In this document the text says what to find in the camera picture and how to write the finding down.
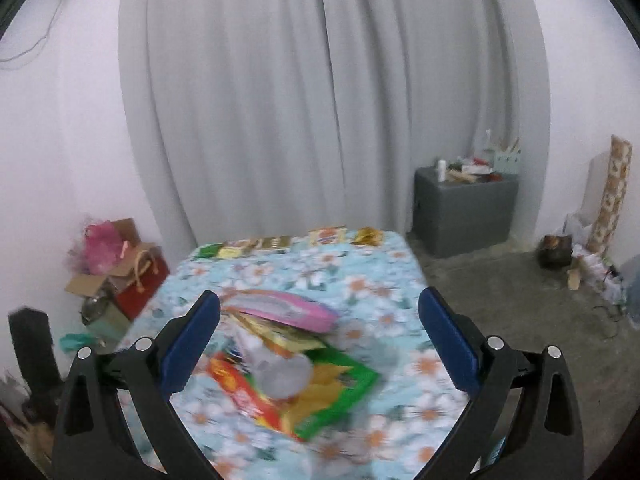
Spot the grey curtain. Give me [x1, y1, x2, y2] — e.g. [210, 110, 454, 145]
[117, 0, 553, 249]

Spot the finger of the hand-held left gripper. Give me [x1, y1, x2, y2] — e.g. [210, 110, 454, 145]
[7, 307, 66, 428]

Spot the white plastic bag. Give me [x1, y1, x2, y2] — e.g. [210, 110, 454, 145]
[565, 212, 627, 307]

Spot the white board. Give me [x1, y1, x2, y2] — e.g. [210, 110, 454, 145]
[581, 155, 614, 217]

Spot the pale green box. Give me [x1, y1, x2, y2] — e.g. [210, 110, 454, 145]
[492, 149, 521, 176]

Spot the pink packet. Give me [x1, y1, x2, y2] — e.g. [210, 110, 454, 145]
[222, 289, 341, 334]

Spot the large water jug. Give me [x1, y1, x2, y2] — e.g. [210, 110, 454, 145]
[625, 255, 640, 322]

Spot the blue floral blanket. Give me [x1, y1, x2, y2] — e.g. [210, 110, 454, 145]
[107, 230, 501, 480]

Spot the dark brown pot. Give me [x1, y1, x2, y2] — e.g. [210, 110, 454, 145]
[539, 234, 572, 271]

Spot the steel pot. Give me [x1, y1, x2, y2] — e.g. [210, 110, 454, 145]
[81, 285, 114, 327]

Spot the grey cabinet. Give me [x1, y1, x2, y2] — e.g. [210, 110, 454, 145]
[412, 166, 520, 258]

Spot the olive green carton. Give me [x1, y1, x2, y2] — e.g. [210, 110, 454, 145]
[82, 300, 134, 344]

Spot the red gift bag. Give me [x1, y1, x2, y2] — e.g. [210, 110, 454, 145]
[115, 245, 171, 322]

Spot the thin wall cable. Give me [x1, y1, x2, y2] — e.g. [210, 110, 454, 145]
[0, 0, 67, 64]

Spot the brown cardboard box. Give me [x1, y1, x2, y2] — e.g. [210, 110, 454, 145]
[65, 217, 144, 302]

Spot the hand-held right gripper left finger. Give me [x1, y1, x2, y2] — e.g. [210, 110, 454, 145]
[52, 290, 223, 480]

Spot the green red chip bag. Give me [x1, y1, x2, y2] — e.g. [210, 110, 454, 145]
[205, 347, 381, 443]

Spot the black cable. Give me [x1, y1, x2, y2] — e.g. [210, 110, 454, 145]
[592, 304, 627, 342]

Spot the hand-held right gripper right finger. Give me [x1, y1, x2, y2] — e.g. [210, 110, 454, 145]
[417, 287, 585, 480]

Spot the white plastic bottle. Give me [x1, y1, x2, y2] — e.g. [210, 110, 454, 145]
[232, 330, 316, 401]

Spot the gold brown packet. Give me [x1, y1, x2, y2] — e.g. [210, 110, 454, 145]
[250, 236, 292, 254]

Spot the patterned wrapping paper roll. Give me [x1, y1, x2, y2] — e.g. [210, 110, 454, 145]
[586, 135, 634, 257]

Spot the orange yellow snack packet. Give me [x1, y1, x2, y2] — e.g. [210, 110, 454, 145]
[232, 312, 328, 358]

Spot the teal cloth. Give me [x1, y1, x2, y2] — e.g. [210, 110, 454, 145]
[60, 332, 104, 356]

